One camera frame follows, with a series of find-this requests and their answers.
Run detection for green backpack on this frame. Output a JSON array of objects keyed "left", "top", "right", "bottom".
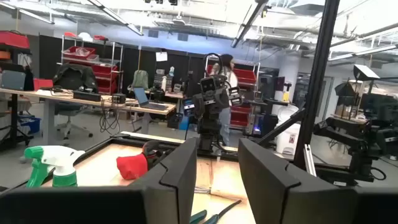
[{"left": 131, "top": 69, "right": 150, "bottom": 91}]

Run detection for grey case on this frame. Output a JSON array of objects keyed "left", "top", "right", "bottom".
[{"left": 0, "top": 69, "right": 27, "bottom": 91}]

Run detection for metal shelving rack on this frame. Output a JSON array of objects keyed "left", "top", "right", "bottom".
[{"left": 60, "top": 34, "right": 124, "bottom": 96}]

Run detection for red box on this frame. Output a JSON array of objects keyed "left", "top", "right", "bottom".
[{"left": 32, "top": 78, "right": 54, "bottom": 91}]

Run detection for hanging black cables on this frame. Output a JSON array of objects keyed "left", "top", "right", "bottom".
[{"left": 98, "top": 102, "right": 122, "bottom": 135}]

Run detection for white trash bin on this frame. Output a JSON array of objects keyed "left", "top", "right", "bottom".
[{"left": 274, "top": 105, "right": 302, "bottom": 156}]

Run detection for green and white spray bottle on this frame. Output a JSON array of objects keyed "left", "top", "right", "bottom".
[{"left": 24, "top": 145, "right": 86, "bottom": 189}]

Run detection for black power strip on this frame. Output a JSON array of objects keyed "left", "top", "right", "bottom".
[{"left": 72, "top": 90, "right": 102, "bottom": 102}]

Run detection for black table edge rail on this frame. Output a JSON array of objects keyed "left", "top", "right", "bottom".
[{"left": 0, "top": 136, "right": 240, "bottom": 195}]

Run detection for teal-handled metal garden tool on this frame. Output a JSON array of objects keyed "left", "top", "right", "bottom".
[{"left": 203, "top": 198, "right": 243, "bottom": 224}]

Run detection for black diagonal frame strut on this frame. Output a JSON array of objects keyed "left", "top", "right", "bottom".
[{"left": 257, "top": 108, "right": 306, "bottom": 147}]

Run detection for grey office chair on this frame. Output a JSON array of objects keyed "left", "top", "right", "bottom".
[{"left": 55, "top": 102, "right": 94, "bottom": 140}]

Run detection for person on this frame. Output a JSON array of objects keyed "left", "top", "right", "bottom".
[{"left": 210, "top": 54, "right": 239, "bottom": 147}]

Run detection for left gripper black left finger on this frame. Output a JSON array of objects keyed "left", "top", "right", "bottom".
[{"left": 129, "top": 138, "right": 198, "bottom": 224}]

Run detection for teal tool handle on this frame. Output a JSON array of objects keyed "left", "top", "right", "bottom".
[{"left": 189, "top": 209, "right": 208, "bottom": 224}]

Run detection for red storage bin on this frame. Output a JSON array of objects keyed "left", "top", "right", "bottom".
[
  {"left": 233, "top": 68, "right": 257, "bottom": 88},
  {"left": 63, "top": 45, "right": 96, "bottom": 60},
  {"left": 91, "top": 63, "right": 119, "bottom": 78}
]

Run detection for blue storage bin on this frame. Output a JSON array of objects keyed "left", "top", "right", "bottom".
[{"left": 17, "top": 114, "right": 42, "bottom": 134}]

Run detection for black lamp shade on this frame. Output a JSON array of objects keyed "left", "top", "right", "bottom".
[{"left": 353, "top": 63, "right": 381, "bottom": 82}]

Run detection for black frame post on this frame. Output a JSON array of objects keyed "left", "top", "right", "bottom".
[{"left": 293, "top": 0, "right": 341, "bottom": 171}]

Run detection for black jacket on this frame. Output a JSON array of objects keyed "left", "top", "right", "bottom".
[{"left": 52, "top": 63, "right": 99, "bottom": 93}]

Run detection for red gardening glove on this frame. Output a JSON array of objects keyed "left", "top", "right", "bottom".
[{"left": 116, "top": 152, "right": 149, "bottom": 181}]

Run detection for long wooden desk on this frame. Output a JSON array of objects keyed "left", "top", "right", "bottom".
[{"left": 0, "top": 88, "right": 177, "bottom": 147}]

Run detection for open laptop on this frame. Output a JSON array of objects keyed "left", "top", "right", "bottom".
[{"left": 132, "top": 86, "right": 169, "bottom": 111}]

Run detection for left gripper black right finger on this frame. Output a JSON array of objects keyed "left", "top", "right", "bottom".
[{"left": 238, "top": 138, "right": 358, "bottom": 224}]

